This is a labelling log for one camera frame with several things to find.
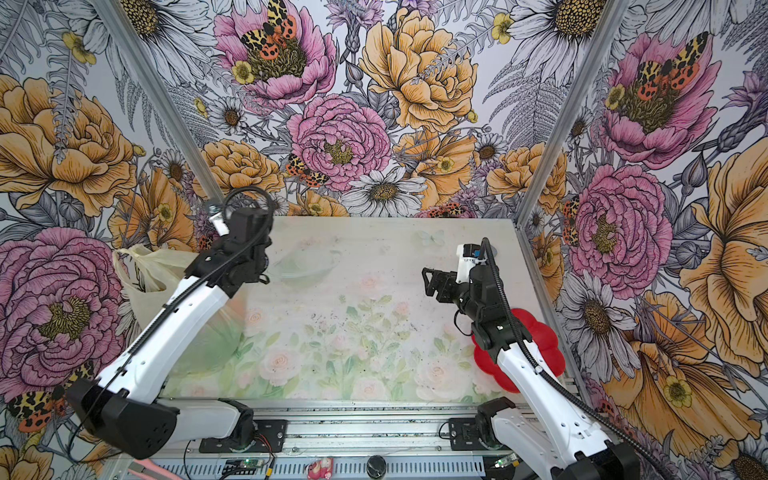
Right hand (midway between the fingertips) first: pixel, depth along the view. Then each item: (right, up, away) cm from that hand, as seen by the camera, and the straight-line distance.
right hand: (435, 281), depth 77 cm
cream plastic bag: (-70, +2, -3) cm, 70 cm away
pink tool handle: (-68, -42, -8) cm, 80 cm away
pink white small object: (-27, -41, -10) cm, 50 cm away
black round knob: (-14, -36, -16) cm, 42 cm away
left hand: (-47, +10, -4) cm, 48 cm away
